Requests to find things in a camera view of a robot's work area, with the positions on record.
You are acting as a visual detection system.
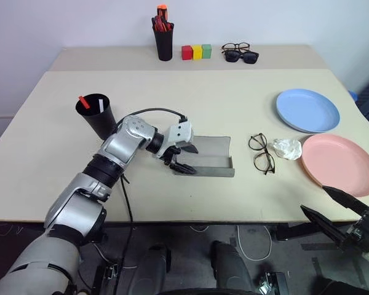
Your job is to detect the dark rounded shape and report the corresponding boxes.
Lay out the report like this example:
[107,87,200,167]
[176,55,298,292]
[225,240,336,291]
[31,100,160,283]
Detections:
[210,240,256,295]
[134,244,173,295]

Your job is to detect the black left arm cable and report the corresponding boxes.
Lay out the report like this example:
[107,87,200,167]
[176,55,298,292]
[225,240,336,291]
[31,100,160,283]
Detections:
[110,107,190,295]

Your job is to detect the brown frame glasses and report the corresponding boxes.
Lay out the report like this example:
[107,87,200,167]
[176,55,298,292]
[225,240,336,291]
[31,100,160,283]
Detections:
[220,42,252,54]

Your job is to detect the white floor cable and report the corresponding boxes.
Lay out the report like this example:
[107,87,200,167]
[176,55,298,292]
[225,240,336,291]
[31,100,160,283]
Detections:
[236,226,272,262]

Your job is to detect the tall black tool holder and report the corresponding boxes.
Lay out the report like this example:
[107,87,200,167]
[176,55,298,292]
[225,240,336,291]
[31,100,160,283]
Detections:
[153,25,175,62]

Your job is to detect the light blue plate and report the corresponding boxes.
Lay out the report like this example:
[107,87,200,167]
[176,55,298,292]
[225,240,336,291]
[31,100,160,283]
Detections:
[276,88,341,134]

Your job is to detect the metal floor clamp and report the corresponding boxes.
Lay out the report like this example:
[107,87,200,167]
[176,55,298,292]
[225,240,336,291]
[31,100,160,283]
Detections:
[103,264,121,281]
[257,271,289,295]

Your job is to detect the tortoise frame clear glasses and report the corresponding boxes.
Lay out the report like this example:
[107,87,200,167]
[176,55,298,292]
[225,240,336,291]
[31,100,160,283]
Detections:
[248,133,277,176]

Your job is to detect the black table frame bar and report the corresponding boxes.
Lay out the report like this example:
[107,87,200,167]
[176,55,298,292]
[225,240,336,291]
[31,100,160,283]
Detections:
[276,222,338,243]

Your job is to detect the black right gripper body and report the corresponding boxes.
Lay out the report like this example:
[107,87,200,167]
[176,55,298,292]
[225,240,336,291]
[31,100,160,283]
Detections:
[343,208,369,253]

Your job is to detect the black tapered cup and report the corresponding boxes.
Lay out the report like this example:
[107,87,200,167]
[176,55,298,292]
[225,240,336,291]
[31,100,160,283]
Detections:
[75,93,117,141]

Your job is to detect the black sunglasses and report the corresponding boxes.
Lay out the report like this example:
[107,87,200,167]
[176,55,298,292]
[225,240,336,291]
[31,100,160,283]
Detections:
[223,50,260,65]

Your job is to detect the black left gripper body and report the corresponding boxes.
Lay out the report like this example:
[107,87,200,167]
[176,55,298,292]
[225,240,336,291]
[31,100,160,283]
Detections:
[155,143,189,166]

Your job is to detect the grey open glasses case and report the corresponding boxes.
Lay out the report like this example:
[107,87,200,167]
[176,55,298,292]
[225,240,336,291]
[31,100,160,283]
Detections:
[172,135,236,179]

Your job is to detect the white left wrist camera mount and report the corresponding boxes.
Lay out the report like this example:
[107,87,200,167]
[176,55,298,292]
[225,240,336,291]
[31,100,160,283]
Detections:
[163,120,195,151]

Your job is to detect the pink plate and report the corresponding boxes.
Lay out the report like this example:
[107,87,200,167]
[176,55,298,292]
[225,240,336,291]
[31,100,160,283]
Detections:
[300,133,369,199]

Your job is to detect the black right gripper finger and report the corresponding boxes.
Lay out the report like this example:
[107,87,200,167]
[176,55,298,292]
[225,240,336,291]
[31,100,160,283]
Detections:
[322,185,369,214]
[300,205,349,247]

